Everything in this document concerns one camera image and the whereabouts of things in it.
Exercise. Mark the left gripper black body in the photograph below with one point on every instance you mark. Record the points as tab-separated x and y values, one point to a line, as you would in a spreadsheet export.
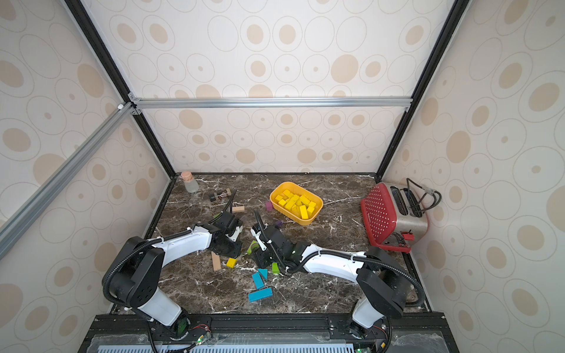
230	248

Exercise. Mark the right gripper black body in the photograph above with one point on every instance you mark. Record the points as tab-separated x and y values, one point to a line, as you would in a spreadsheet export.
265	238

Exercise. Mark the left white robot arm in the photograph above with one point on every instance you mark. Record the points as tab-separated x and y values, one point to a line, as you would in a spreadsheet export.
132	280

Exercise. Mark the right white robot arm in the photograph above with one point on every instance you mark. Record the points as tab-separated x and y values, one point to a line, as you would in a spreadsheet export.
387	289

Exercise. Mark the green rainbow arch block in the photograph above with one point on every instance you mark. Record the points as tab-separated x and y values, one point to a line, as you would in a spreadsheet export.
254	245

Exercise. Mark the small teal triangle block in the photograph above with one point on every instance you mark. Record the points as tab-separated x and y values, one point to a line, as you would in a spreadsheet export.
263	274

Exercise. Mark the natural wood long block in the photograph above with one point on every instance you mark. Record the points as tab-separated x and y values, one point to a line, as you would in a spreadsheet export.
216	260

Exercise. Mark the teal parallelogram block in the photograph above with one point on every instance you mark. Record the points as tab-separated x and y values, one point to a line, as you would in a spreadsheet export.
258	281

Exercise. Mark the teal long block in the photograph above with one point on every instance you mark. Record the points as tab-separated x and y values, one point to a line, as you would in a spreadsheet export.
260	294

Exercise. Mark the yellow plastic bowl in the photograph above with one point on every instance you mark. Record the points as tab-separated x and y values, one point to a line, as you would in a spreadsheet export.
297	203

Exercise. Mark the small bottle pink cap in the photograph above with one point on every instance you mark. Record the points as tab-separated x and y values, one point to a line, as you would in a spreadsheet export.
190	183

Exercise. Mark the aluminium crossbar rear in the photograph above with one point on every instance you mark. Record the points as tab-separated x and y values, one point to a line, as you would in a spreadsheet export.
261	103

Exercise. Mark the aluminium crossbar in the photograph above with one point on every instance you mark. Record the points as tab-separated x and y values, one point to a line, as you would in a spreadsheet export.
261	103
28	213

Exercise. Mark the silver toaster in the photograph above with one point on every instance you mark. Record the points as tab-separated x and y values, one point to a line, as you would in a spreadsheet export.
411	220

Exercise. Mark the aluminium crossbar left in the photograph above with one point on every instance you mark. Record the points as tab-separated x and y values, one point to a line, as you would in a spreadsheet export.
28	213

